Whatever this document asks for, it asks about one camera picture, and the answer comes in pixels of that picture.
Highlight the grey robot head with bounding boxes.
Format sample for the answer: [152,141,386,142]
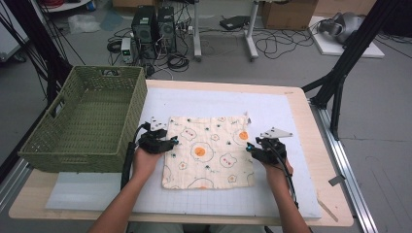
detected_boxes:
[318,12,365,46]

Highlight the white cabinet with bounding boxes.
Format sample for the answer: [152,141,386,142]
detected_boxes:
[0,3,30,63]

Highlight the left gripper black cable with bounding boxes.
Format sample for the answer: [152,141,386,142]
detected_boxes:
[120,121,152,191]

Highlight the person's left hand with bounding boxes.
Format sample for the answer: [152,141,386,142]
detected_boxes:
[131,147,165,182]

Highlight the person's right hand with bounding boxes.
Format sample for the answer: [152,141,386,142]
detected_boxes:
[263,157,295,185]

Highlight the tangled black floor cables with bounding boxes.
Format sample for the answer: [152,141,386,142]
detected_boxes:
[254,27,316,60]

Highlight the black metal stand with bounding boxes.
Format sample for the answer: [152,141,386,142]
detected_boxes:
[0,0,74,107]
[300,0,402,142]

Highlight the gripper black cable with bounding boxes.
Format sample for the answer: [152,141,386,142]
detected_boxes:
[270,142,301,210]
[120,121,152,191]

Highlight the green woven basket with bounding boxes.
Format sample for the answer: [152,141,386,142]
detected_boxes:
[17,65,149,174]

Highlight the black flat device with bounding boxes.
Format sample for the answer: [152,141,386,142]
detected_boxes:
[219,15,253,31]

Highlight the large cardboard box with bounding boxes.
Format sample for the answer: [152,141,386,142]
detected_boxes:
[260,0,321,31]

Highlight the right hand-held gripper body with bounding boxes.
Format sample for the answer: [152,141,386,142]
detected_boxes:
[253,126,294,166]

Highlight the cream printed cloth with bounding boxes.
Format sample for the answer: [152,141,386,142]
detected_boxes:
[160,111,258,190]

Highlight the white floor board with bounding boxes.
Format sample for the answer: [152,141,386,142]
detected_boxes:
[307,16,386,59]

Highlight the coiled black cable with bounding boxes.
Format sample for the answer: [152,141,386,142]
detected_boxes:
[166,52,190,73]

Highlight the grey tape piece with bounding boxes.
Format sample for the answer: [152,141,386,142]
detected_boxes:
[327,174,347,187]

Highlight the black computer tower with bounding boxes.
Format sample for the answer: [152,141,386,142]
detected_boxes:
[130,5,159,60]
[156,5,178,54]

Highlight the aluminium rail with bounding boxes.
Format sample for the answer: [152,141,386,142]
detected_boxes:
[309,103,379,233]
[0,158,33,214]

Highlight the white grid mat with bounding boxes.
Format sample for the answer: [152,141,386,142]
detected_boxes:
[45,86,323,219]

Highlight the white desk leg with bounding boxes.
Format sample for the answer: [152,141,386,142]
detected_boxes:
[244,0,260,62]
[191,0,204,62]

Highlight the person's light trousers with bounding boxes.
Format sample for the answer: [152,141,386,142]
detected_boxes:
[127,222,268,233]

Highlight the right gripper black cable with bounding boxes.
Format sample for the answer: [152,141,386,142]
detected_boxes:
[270,142,301,210]

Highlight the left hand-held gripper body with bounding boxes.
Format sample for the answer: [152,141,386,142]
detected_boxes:
[137,116,173,155]

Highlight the small white power supply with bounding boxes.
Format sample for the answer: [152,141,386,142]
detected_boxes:
[120,37,135,65]

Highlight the flat cardboard box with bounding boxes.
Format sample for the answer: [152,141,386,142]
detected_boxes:
[313,0,379,18]

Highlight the white round table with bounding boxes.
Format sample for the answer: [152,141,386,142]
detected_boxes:
[42,0,93,14]

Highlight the clear plastic bag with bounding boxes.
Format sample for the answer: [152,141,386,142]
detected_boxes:
[67,14,102,35]

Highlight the beige tape strip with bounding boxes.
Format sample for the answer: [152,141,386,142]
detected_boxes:
[317,198,340,223]

